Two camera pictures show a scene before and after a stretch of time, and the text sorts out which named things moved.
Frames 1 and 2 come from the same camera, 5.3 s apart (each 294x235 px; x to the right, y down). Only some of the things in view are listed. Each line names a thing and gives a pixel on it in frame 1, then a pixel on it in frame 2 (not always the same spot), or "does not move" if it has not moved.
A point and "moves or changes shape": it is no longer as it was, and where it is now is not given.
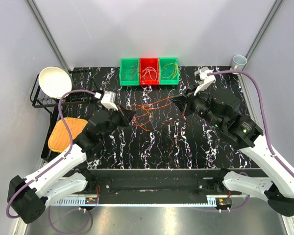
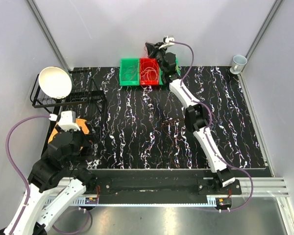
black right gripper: (184, 103) → (150, 49)
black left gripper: (125, 115) → (91, 137)
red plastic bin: (149, 67) does not move
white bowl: (55, 82) does not move
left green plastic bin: (129, 72) does not move
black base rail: (122, 186) does not move
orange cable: (147, 107) moves or changes shape
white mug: (238, 62) does not move
